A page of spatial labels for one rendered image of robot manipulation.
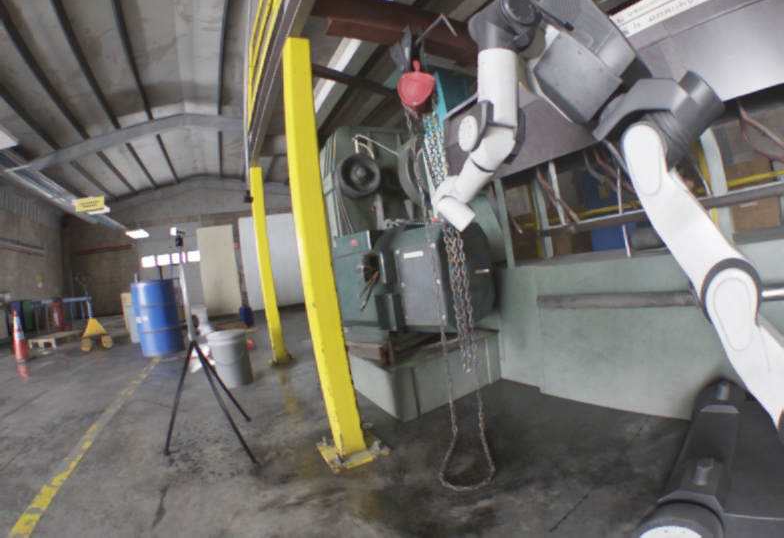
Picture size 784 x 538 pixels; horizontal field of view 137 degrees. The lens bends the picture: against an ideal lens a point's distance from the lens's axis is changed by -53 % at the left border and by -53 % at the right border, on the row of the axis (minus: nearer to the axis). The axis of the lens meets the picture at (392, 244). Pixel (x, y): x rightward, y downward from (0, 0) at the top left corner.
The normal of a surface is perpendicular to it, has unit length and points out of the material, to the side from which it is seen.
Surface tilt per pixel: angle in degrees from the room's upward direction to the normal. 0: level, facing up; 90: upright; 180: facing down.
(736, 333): 90
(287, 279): 90
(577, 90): 100
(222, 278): 90
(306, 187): 90
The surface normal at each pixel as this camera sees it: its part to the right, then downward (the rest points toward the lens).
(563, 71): -0.78, 0.27
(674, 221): -0.58, 0.38
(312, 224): 0.47, -0.11
